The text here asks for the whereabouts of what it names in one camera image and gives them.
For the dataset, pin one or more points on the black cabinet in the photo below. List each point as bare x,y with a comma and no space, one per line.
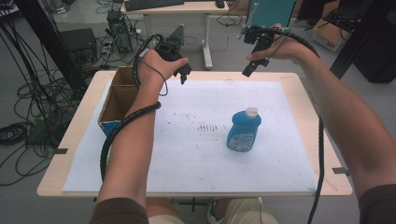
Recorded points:
376,53

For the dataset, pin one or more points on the white desk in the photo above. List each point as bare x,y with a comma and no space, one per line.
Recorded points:
199,7

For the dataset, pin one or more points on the person's white shoe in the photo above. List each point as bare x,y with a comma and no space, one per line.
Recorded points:
213,214

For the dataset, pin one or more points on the black metal stand post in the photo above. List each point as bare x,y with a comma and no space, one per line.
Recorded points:
358,40

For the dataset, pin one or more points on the white paper sheet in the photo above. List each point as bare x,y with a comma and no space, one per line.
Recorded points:
193,161

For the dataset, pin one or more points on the blue bottle with white cap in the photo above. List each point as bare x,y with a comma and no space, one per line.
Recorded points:
243,130

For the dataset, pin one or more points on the open cardboard box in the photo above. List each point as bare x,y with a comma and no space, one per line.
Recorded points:
330,34

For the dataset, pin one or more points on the grey table clip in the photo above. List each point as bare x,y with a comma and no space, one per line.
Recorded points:
60,151
340,170

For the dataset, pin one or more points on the person's right hand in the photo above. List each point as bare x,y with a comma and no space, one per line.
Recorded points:
288,49

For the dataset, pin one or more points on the light wooden table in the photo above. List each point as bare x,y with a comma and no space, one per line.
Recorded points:
311,102

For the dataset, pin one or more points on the brown shirt sleeve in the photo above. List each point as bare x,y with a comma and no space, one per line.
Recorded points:
378,205
120,213

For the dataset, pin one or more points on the black keyboard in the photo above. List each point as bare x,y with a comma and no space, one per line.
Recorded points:
152,3

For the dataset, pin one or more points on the person's beige shorts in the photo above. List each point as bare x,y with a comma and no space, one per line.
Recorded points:
249,214

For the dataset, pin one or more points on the person's left hand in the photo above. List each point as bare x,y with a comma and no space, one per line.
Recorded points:
152,70

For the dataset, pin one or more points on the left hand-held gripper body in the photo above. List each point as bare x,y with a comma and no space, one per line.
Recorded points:
172,46

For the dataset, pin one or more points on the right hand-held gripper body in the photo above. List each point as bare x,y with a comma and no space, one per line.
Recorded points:
260,35

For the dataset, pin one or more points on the dark electronics unit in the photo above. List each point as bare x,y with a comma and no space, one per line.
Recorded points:
120,31

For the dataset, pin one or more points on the blue cardboard box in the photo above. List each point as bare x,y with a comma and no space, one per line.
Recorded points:
120,99

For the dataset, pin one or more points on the teal cabinet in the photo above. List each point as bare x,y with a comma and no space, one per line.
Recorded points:
277,12

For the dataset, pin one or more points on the black computer mouse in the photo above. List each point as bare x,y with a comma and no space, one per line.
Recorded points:
219,3

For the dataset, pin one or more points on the black computer case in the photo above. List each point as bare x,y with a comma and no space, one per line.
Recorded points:
79,43

